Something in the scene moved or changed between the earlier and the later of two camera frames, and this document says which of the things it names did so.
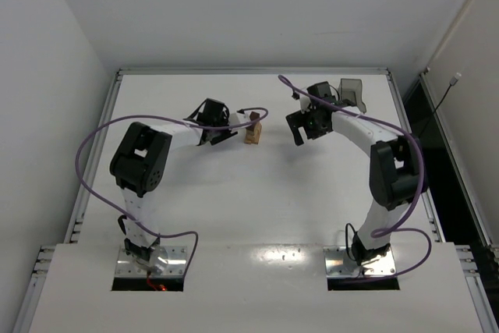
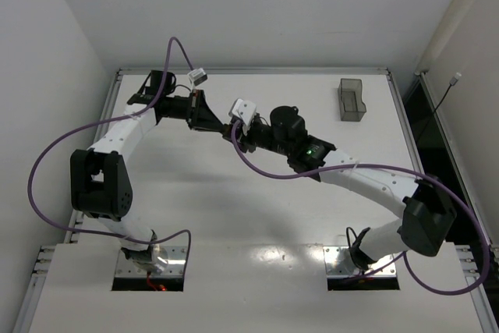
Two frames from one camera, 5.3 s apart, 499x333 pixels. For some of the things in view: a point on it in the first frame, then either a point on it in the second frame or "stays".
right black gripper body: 295,123 -> 243,135
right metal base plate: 337,263 stays
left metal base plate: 175,266 stays
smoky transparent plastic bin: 352,90 stays
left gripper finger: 221,138 -> 208,119
